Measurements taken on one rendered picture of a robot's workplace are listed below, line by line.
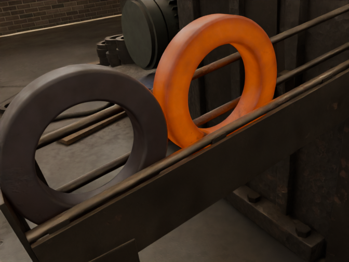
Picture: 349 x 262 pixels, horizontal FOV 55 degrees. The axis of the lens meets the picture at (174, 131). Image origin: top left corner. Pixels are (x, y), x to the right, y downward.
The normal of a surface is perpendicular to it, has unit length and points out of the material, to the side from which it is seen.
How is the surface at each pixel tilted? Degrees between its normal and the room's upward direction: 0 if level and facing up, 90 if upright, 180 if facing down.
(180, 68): 90
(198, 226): 0
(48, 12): 90
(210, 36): 90
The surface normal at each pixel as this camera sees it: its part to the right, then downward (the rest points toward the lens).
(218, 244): -0.10, -0.89
